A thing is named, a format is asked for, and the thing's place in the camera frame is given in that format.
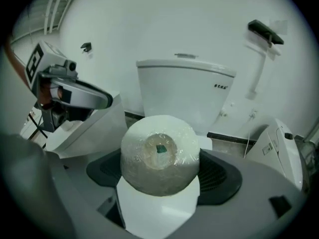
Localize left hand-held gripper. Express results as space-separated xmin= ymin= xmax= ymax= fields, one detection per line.
xmin=24 ymin=40 xmax=114 ymax=133

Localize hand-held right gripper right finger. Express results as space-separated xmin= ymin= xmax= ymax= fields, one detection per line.
xmin=161 ymin=148 xmax=308 ymax=239

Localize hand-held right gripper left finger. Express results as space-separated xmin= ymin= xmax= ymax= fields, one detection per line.
xmin=0 ymin=132 xmax=141 ymax=239

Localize white toilet with black slot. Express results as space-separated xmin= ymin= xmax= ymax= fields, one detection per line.
xmin=245 ymin=118 xmax=312 ymax=193

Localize white toilet with tank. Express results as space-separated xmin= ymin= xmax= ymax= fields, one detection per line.
xmin=115 ymin=58 xmax=237 ymax=239

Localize person's left hand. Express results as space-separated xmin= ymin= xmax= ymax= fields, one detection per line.
xmin=39 ymin=81 xmax=64 ymax=106

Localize white metal bars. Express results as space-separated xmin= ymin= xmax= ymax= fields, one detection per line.
xmin=43 ymin=0 xmax=84 ymax=34

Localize white cable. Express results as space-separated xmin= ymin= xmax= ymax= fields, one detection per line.
xmin=244 ymin=130 xmax=252 ymax=158

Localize white wall grab bar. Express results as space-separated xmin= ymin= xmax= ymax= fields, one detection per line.
xmin=245 ymin=37 xmax=282 ymax=101

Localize black wall shelf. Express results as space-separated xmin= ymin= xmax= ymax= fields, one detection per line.
xmin=247 ymin=19 xmax=285 ymax=45

